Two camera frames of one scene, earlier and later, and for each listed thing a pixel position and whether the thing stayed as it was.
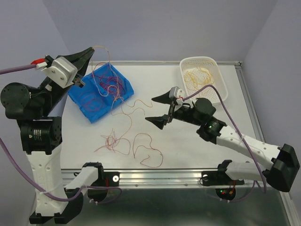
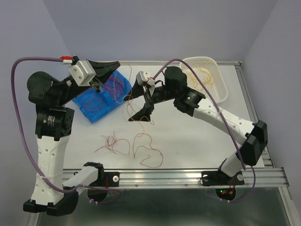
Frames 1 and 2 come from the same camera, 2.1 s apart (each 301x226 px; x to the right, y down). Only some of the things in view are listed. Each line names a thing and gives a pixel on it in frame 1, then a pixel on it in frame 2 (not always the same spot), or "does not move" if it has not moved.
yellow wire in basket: (198, 77) does not move
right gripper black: (160, 121) -> (144, 114)
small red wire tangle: (121, 145) does not move
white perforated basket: (198, 72) does not move
